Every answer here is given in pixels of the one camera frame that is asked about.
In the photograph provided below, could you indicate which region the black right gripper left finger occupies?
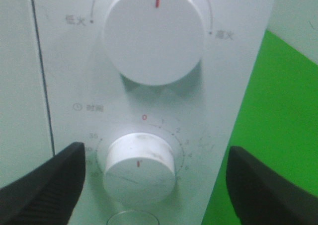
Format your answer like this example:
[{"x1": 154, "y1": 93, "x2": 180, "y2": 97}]
[{"x1": 0, "y1": 142, "x2": 85, "y2": 225}]

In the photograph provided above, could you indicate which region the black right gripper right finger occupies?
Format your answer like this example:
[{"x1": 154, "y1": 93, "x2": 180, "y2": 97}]
[{"x1": 226, "y1": 146, "x2": 318, "y2": 225}]

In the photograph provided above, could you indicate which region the white microwave door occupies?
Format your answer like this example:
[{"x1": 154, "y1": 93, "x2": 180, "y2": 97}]
[{"x1": 0, "y1": 0, "x2": 53, "y2": 186}]

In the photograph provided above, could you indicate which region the round microwave door button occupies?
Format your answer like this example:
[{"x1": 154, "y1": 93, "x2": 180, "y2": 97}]
[{"x1": 106, "y1": 210, "x2": 159, "y2": 225}]

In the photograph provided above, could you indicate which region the white microwave knob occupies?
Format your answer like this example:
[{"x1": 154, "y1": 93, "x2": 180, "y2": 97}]
[
  {"x1": 103, "y1": 0, "x2": 211, "y2": 86},
  {"x1": 97, "y1": 133, "x2": 176, "y2": 205}
]

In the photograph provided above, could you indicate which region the white microwave oven body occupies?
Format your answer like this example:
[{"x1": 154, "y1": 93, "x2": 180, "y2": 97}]
[{"x1": 33, "y1": 0, "x2": 274, "y2": 225}]

